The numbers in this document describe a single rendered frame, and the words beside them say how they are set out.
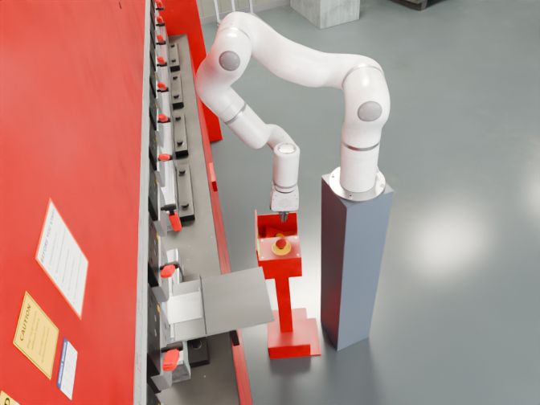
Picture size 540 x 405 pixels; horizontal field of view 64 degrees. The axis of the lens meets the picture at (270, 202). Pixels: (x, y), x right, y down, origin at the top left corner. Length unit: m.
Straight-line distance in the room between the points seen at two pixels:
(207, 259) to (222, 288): 0.25
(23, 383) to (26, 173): 0.19
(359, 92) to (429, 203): 1.83
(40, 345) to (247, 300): 0.83
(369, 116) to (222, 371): 0.80
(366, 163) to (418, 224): 1.45
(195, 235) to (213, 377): 0.53
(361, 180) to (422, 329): 1.13
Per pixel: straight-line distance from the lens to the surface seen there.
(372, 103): 1.19
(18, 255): 0.44
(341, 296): 1.84
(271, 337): 2.16
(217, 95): 1.27
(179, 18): 3.02
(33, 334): 0.44
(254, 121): 1.33
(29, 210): 0.47
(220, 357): 1.29
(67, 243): 0.54
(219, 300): 1.23
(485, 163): 3.35
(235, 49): 1.12
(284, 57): 1.20
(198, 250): 1.52
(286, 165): 1.40
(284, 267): 1.61
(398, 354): 2.28
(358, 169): 1.40
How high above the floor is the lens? 2.02
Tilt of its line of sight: 45 degrees down
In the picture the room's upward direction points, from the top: 6 degrees counter-clockwise
